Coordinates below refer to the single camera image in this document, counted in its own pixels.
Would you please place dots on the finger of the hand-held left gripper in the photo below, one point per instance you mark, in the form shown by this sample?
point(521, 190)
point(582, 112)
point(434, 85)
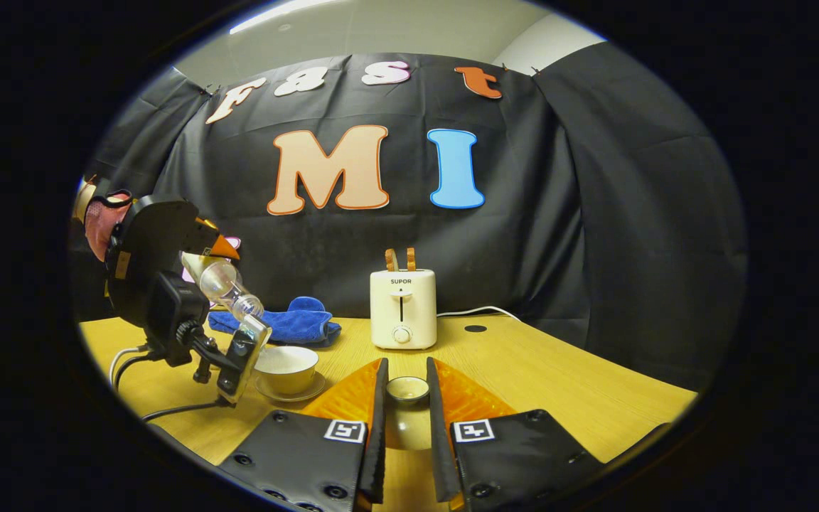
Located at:
point(221, 247)

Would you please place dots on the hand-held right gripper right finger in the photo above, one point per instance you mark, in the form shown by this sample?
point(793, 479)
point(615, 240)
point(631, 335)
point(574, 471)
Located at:
point(439, 441)

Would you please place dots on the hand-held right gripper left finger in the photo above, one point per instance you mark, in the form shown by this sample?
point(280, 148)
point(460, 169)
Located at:
point(377, 441)

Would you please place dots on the clear plastic water bottle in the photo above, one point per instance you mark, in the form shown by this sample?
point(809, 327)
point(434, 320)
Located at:
point(225, 281)

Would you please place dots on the pale green teacup lid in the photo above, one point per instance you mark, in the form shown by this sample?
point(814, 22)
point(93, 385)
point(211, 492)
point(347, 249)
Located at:
point(408, 419)

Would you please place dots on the pale green teacup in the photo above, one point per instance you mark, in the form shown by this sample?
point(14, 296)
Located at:
point(287, 370)

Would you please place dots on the pale green saucer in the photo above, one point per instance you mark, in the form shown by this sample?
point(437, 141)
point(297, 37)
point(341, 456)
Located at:
point(313, 390)

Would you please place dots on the blue towel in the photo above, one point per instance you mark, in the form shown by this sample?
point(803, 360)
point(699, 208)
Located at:
point(296, 323)

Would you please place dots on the black round desk grommet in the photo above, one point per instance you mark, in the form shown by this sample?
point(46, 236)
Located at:
point(475, 328)

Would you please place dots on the white toaster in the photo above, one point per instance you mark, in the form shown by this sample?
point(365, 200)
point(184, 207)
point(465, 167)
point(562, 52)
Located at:
point(402, 306)

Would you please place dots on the black backdrop cloth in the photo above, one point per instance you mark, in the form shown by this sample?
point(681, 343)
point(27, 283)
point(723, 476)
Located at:
point(523, 249)

